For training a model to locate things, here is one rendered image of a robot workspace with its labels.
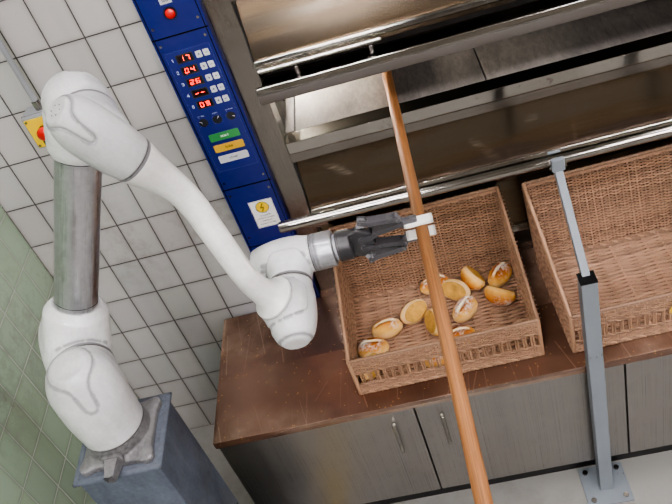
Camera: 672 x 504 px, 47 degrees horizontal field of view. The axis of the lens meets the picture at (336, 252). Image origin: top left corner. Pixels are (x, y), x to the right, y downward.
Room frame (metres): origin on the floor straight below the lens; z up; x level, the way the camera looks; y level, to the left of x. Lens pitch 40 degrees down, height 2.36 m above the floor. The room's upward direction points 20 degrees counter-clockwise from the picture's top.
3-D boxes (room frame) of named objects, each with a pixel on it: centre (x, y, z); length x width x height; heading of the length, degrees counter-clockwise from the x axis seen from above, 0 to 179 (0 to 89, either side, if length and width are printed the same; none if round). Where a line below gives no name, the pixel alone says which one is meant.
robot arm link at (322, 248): (1.43, 0.02, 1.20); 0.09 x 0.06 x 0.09; 170
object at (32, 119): (2.05, 0.63, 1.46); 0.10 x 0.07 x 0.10; 79
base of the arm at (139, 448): (1.26, 0.63, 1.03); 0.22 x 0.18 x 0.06; 170
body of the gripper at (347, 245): (1.42, -0.05, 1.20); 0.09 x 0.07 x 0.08; 80
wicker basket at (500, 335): (1.67, -0.23, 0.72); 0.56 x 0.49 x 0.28; 80
